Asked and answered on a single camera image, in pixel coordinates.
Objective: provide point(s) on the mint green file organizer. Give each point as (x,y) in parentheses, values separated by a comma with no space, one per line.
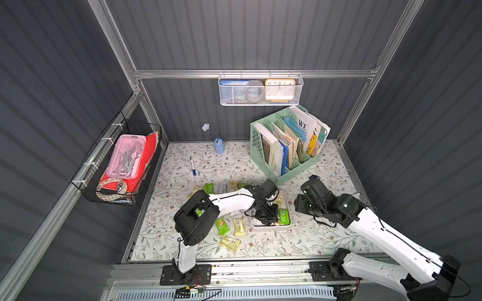
(283,124)

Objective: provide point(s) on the blue small bottle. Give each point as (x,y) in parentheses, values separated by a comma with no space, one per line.
(218,141)

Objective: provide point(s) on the white brown book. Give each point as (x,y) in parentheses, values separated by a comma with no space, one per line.
(270,148)

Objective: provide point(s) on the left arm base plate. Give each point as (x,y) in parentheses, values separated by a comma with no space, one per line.
(199,275)

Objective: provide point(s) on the white book WE cover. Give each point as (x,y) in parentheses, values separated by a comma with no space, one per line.
(309,127)

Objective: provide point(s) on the blue box in basket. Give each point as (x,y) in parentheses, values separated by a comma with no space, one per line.
(232,91)

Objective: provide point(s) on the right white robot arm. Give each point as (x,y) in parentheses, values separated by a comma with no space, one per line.
(418,273)

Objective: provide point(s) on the yellow cookie packet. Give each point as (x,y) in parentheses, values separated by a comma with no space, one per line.
(194,190)
(239,227)
(234,185)
(230,243)

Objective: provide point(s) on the black wire side basket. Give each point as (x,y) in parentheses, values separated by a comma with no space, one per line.
(92,170)

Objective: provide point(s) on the white storage box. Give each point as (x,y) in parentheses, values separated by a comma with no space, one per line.
(284,217)

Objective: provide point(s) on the yellow white clock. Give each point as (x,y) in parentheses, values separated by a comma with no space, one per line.
(280,89)

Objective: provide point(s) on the blue white marker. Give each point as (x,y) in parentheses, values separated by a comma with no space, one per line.
(194,171)

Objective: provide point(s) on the clear tape roll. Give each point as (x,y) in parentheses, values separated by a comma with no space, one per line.
(113,185)

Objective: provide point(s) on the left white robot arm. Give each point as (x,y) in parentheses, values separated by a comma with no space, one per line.
(194,220)

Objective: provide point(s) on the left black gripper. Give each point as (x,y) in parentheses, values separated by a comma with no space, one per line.
(267,212)

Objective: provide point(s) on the aluminium rail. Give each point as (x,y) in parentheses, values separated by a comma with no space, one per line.
(260,269)

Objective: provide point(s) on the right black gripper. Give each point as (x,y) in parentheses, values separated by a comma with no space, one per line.
(302,203)

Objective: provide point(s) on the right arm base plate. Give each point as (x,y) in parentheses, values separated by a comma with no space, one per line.
(323,271)

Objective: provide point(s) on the pink plastic case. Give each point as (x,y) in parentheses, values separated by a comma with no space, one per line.
(126,157)

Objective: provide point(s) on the blue folder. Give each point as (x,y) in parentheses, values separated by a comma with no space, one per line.
(284,160)

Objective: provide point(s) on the white wire wall basket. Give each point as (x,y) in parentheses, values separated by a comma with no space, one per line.
(263,76)

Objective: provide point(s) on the grey tape roll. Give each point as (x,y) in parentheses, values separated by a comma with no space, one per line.
(255,91)

